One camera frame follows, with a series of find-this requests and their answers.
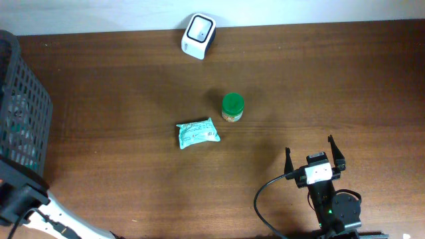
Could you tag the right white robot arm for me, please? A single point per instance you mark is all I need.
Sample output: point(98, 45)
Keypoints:
point(337, 211)

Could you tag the dark grey plastic basket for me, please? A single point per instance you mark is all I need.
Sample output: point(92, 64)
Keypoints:
point(26, 109)

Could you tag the white barcode scanner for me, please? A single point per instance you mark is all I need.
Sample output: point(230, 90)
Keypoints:
point(198, 36)

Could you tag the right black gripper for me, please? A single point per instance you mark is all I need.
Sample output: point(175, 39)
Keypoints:
point(339, 163)

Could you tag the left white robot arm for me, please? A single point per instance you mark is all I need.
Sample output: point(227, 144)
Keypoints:
point(27, 201)

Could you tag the green lid jar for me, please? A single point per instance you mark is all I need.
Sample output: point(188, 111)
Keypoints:
point(232, 107)

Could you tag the teal tissue pack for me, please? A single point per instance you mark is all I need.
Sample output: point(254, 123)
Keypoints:
point(197, 132)

